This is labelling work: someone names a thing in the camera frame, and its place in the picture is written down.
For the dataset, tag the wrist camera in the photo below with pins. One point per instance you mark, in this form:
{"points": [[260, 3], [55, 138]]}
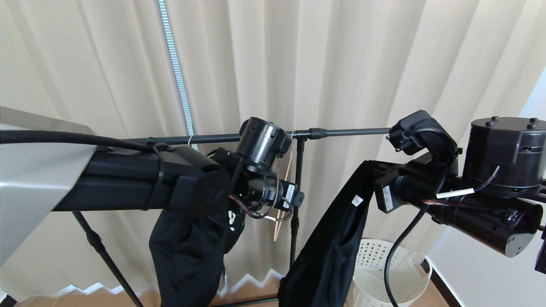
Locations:
{"points": [[286, 143], [418, 132]]}

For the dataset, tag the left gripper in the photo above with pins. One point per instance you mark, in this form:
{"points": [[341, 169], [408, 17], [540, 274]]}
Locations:
{"points": [[277, 194]]}

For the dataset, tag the black garment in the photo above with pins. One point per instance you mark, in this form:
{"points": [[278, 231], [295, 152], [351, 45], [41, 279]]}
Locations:
{"points": [[332, 247]]}

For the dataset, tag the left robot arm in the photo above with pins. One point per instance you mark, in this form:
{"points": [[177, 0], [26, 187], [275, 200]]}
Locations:
{"points": [[128, 179]]}

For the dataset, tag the black clothes rack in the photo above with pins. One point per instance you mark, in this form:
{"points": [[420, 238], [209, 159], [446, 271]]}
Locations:
{"points": [[341, 132]]}

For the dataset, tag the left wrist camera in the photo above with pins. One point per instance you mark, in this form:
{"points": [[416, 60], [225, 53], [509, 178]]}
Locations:
{"points": [[286, 143]]}

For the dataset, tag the beige curtain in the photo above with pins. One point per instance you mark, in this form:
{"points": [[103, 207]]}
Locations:
{"points": [[298, 64]]}

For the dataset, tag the black shorts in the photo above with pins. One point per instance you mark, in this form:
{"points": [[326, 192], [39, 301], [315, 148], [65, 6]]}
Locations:
{"points": [[187, 256]]}

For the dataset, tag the white laundry basket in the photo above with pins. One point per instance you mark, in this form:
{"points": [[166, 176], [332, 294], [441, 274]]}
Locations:
{"points": [[375, 273]]}

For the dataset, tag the pink clothes hanger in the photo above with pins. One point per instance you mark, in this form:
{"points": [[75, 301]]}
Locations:
{"points": [[277, 230], [190, 140]]}

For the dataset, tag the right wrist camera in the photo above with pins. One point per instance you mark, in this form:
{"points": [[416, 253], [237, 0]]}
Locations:
{"points": [[418, 132]]}

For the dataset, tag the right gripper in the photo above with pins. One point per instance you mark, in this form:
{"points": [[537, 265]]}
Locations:
{"points": [[405, 189]]}

